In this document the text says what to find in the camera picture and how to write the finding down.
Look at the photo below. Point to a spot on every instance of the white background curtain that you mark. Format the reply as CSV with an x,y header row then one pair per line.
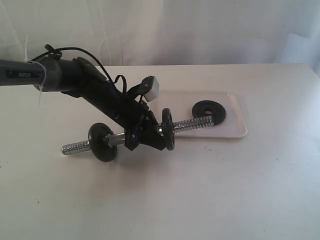
x,y
165,32

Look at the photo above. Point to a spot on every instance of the chrome threaded dumbbell bar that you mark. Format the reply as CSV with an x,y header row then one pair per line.
x,y
119,139

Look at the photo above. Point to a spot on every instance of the left grey black robot arm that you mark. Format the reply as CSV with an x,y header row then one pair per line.
x,y
78,78

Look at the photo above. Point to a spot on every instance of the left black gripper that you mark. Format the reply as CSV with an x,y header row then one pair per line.
x,y
140,125

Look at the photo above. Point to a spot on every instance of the black weight plate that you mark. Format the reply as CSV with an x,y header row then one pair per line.
x,y
98,144
167,129
205,108

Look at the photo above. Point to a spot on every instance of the white plastic tray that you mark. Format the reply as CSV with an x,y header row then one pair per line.
x,y
181,103

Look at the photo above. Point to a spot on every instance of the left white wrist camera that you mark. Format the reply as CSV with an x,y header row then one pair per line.
x,y
149,89

